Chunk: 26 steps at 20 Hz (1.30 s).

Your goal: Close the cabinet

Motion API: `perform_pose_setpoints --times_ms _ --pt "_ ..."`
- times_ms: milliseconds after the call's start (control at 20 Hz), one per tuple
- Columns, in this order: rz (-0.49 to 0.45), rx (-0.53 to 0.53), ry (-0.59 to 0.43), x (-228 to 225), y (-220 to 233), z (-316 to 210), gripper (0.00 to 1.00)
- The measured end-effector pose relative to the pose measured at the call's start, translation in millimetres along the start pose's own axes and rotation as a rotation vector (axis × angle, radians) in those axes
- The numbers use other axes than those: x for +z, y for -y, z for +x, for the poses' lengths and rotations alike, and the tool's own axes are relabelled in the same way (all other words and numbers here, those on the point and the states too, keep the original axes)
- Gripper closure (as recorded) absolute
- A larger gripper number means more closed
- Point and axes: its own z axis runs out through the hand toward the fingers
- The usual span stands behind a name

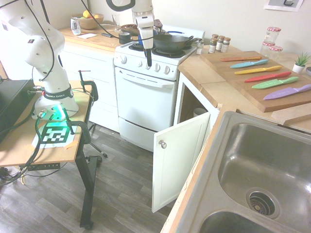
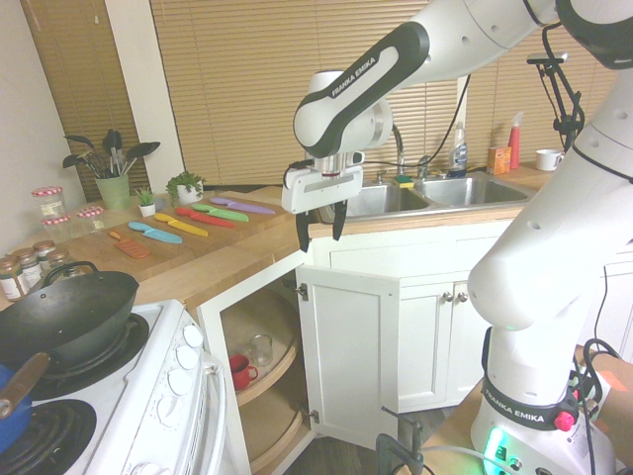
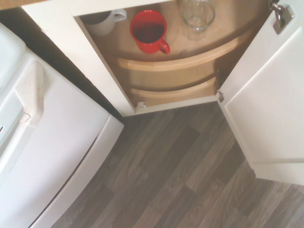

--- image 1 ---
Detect glass salt shaker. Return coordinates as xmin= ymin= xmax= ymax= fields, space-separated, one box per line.
xmin=196 ymin=38 xmax=205 ymax=55

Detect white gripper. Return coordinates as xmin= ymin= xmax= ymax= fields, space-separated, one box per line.
xmin=135 ymin=14 xmax=156 ymax=67

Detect white paper napkin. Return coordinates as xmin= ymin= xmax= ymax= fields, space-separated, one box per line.
xmin=77 ymin=33 xmax=98 ymax=40

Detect loose wooden plank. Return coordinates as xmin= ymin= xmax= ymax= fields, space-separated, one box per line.
xmin=270 ymin=105 xmax=311 ymax=126

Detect white stove with oven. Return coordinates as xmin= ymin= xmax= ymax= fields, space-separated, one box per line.
xmin=113 ymin=24 xmax=206 ymax=152

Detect black C clamp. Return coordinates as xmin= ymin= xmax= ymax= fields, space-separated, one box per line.
xmin=62 ymin=107 xmax=91 ymax=147
xmin=78 ymin=69 xmax=99 ymax=102

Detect paper sheet on wall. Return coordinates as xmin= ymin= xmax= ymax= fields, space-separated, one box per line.
xmin=263 ymin=0 xmax=305 ymax=13

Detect black wok pan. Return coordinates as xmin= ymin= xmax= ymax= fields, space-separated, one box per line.
xmin=153 ymin=34 xmax=203 ymax=53

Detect small plant white pot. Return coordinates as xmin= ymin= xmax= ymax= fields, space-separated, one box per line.
xmin=292 ymin=51 xmax=311 ymax=74

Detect wooden fruit bowl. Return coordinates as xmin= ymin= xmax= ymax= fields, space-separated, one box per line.
xmin=71 ymin=13 xmax=105 ymax=31

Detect white plastic packet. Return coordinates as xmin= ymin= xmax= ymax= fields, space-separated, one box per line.
xmin=70 ymin=18 xmax=82 ymax=36

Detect white cabinet frame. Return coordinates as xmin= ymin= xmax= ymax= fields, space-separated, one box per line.
xmin=173 ymin=71 xmax=221 ymax=133

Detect black tripod leg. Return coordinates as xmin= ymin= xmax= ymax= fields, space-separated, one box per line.
xmin=86 ymin=122 xmax=109 ymax=159

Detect yellow knife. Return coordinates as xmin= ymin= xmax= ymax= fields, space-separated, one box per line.
xmin=234 ymin=65 xmax=283 ymax=75

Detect large wooden cutting board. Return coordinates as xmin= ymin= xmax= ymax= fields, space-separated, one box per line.
xmin=199 ymin=50 xmax=311 ymax=113

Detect spice jar brown lid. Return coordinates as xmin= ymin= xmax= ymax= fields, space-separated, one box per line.
xmin=221 ymin=36 xmax=232 ymax=53
xmin=208 ymin=33 xmax=219 ymax=54
xmin=215 ymin=35 xmax=225 ymax=52

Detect orange knife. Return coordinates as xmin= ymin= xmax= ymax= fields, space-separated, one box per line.
xmin=220 ymin=56 xmax=262 ymax=62

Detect black tape roll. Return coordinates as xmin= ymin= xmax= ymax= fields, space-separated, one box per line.
xmin=119 ymin=32 xmax=132 ymax=45

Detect stainless steel sink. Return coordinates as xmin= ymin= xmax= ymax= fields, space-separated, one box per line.
xmin=175 ymin=111 xmax=311 ymax=233

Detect red knife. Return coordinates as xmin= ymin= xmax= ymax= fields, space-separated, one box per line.
xmin=244 ymin=71 xmax=292 ymax=83

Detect white drawer cabinet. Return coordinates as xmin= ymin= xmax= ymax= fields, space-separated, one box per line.
xmin=57 ymin=43 xmax=120 ymax=133

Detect clear drinking glass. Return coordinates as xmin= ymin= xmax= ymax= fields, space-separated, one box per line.
xmin=111 ymin=14 xmax=121 ymax=33

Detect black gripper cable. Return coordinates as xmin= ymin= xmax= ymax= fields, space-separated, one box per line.
xmin=79 ymin=0 xmax=154 ymax=41

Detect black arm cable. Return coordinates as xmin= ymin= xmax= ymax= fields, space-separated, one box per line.
xmin=23 ymin=0 xmax=56 ymax=83

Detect white cabinet door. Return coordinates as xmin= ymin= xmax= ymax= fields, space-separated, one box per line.
xmin=151 ymin=111 xmax=211 ymax=214

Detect wooden table black legs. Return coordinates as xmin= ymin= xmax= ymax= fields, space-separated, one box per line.
xmin=0 ymin=79 xmax=103 ymax=230

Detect metal sink drain strainer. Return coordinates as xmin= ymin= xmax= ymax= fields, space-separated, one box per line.
xmin=245 ymin=187 xmax=280 ymax=218

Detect orange tape piece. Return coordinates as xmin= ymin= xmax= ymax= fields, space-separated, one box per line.
xmin=63 ymin=140 xmax=79 ymax=150

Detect green knife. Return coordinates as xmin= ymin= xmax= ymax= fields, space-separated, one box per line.
xmin=251 ymin=76 xmax=300 ymax=90

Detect glass jar checkered lid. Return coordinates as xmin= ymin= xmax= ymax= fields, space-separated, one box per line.
xmin=264 ymin=26 xmax=282 ymax=46
xmin=268 ymin=45 xmax=283 ymax=62
xmin=260 ymin=41 xmax=276 ymax=57

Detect green base cables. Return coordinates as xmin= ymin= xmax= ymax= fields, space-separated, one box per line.
xmin=19 ymin=106 xmax=73 ymax=182

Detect black controller box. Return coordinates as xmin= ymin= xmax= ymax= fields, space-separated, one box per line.
xmin=0 ymin=79 xmax=35 ymax=144

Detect brown round pan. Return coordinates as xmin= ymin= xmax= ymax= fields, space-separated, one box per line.
xmin=120 ymin=23 xmax=139 ymax=35

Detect black white marker sheet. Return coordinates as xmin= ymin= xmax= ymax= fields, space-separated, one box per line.
xmin=32 ymin=122 xmax=83 ymax=150

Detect white container in cabinet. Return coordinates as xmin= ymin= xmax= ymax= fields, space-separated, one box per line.
xmin=192 ymin=107 xmax=207 ymax=119

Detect purple knife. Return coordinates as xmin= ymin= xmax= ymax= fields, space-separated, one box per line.
xmin=263 ymin=84 xmax=311 ymax=101

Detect blue knife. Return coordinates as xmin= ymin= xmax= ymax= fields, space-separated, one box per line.
xmin=229 ymin=59 xmax=269 ymax=69

